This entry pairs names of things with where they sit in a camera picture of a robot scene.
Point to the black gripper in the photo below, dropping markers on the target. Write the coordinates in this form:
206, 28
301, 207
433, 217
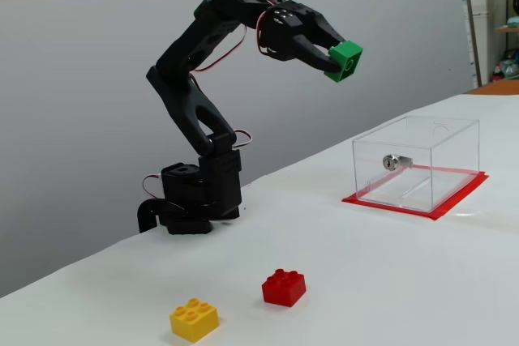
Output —
301, 27

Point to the green lego brick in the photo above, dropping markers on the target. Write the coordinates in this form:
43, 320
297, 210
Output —
344, 63

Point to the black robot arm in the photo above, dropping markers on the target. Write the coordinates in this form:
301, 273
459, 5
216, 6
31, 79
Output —
190, 90

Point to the transparent plastic box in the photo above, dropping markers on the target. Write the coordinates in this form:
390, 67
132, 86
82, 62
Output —
417, 159

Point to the red lego brick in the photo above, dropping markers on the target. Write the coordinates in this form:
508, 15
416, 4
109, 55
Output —
284, 287

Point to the yellow lego brick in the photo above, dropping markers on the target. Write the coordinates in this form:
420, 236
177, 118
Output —
194, 319

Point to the silver metal lock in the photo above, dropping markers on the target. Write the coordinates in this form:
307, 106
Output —
391, 163

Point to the grey metal shelf rack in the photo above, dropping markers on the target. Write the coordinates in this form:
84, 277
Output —
472, 18

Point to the white cabinet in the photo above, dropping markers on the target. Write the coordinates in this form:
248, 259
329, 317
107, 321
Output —
482, 30

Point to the red cap plastic bottle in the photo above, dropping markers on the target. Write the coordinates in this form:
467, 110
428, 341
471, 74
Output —
497, 73

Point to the brown wooden board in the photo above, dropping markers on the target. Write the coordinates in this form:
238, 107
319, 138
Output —
496, 87

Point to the teal cloth bundle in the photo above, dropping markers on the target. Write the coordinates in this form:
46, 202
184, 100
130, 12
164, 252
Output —
513, 22

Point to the black table clamp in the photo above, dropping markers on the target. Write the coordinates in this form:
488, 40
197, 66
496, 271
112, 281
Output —
147, 214

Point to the red tape frame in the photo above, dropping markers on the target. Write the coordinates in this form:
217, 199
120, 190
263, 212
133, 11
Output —
454, 205

